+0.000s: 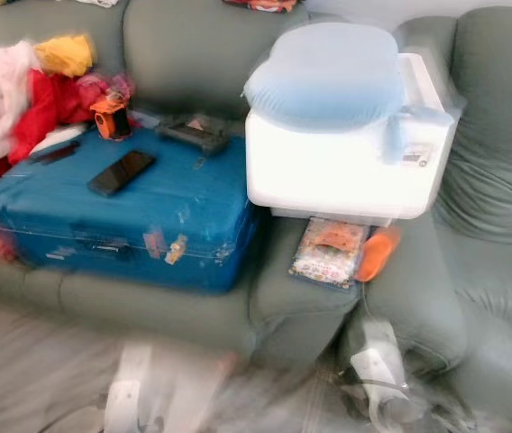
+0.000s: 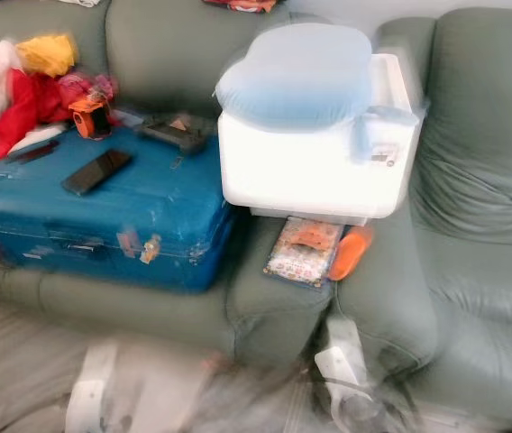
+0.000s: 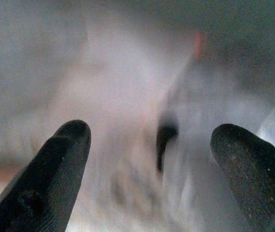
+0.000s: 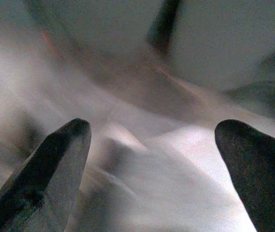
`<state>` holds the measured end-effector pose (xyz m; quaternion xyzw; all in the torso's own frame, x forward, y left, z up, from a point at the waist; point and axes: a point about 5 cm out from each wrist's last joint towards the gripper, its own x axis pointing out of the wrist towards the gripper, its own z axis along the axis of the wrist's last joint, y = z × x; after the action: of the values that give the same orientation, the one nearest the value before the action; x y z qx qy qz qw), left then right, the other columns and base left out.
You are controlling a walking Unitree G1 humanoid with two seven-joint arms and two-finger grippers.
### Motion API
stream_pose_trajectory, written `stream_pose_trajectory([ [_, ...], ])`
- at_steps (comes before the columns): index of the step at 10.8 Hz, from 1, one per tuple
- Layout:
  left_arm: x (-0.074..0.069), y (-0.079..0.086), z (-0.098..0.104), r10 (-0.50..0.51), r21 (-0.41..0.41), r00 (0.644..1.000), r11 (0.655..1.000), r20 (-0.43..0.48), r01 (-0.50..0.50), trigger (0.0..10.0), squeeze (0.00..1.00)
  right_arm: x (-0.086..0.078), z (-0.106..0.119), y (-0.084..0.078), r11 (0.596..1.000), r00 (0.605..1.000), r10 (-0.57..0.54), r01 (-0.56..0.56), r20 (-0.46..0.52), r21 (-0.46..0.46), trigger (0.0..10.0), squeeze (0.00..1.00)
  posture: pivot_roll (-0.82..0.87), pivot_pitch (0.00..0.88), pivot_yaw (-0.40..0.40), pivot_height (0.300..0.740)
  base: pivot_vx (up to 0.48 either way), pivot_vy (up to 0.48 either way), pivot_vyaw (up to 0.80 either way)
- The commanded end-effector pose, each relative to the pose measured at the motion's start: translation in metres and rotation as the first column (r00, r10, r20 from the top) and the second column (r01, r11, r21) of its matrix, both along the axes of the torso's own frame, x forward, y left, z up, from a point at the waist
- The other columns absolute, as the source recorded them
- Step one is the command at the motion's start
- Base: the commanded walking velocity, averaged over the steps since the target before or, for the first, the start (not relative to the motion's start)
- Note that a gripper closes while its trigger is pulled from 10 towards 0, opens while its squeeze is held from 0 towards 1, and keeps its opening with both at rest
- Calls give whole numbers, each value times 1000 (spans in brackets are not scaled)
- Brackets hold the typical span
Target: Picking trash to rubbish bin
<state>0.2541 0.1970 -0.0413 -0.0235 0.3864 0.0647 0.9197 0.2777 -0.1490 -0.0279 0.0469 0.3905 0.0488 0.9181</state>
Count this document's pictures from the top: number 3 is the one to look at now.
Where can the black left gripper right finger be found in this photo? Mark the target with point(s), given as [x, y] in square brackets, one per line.
[253, 174]

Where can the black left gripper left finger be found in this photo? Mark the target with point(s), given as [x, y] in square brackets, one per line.
[48, 181]

